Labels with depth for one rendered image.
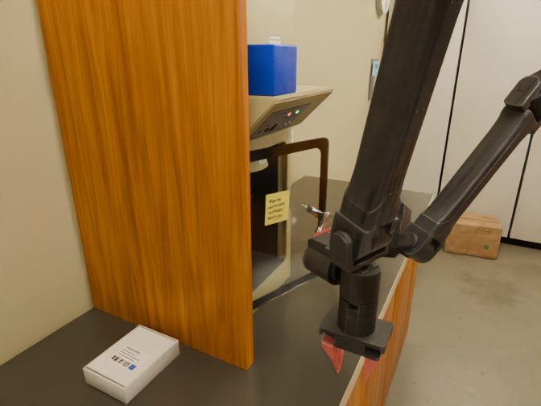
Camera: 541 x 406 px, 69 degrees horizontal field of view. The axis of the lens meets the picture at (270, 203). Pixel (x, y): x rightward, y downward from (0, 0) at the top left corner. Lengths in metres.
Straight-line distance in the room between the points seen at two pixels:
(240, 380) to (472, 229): 2.97
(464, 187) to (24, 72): 0.96
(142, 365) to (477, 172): 0.80
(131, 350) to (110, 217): 0.30
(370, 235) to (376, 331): 0.18
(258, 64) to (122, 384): 0.67
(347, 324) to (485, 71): 3.29
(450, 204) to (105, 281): 0.84
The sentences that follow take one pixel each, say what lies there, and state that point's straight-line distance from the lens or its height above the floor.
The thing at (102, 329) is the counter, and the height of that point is 0.94.
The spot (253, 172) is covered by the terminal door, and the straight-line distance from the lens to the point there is 0.86.
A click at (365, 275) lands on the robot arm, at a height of 1.29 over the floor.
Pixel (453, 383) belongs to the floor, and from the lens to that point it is 2.42.
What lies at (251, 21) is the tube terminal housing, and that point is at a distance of 0.89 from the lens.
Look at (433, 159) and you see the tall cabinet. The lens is 3.87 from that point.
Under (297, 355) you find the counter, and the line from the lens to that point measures 0.96.
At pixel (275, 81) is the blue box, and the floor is 1.54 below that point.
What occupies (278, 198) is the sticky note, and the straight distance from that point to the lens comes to 0.93.
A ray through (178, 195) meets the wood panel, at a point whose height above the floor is 1.32.
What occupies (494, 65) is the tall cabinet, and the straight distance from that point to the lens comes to 3.76.
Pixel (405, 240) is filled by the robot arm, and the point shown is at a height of 1.22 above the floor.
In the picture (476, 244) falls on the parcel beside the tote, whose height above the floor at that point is 0.12.
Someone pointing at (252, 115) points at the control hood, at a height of 1.47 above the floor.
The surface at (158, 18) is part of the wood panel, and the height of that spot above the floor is 1.64.
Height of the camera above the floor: 1.58
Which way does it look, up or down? 20 degrees down
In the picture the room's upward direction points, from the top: straight up
